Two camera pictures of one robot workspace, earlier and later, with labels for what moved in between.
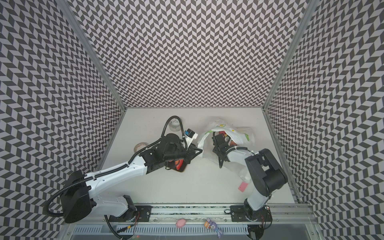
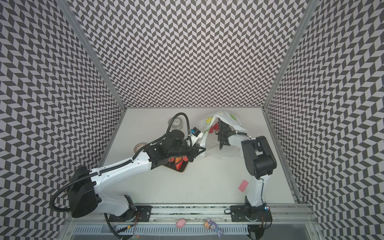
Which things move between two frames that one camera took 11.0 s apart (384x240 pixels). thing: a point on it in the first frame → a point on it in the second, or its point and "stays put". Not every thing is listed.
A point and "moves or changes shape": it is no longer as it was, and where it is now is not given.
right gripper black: (219, 147) → (223, 137)
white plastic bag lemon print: (239, 136) moves or changes shape
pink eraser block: (242, 186) stays put
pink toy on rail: (180, 223) stays put
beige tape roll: (139, 146) stays put
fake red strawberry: (178, 166) stays put
